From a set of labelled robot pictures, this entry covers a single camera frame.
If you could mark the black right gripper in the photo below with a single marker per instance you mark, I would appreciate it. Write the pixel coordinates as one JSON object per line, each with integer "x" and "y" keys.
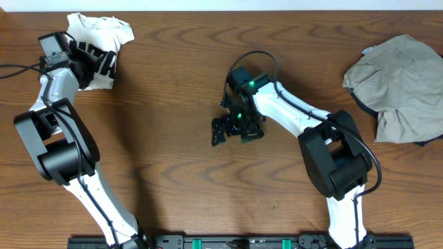
{"x": 231, "y": 130}

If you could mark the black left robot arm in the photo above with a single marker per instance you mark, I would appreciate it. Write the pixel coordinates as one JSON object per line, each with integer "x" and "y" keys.
{"x": 62, "y": 148}

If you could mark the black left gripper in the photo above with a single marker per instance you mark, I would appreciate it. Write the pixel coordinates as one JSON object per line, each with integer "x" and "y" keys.
{"x": 87, "y": 64}

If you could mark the grey garment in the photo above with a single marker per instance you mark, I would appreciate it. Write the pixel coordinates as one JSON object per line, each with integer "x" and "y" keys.
{"x": 399, "y": 82}

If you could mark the white t-shirt with black print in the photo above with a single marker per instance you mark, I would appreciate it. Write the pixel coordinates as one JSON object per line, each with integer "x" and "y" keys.
{"x": 101, "y": 39}

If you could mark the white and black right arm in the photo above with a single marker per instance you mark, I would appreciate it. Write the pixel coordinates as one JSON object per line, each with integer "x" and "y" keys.
{"x": 336, "y": 164}

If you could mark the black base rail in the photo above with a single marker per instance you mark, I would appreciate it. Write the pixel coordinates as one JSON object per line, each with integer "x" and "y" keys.
{"x": 306, "y": 241}

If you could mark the dark navy garment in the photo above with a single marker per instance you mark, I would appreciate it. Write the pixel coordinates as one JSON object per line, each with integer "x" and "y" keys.
{"x": 423, "y": 143}

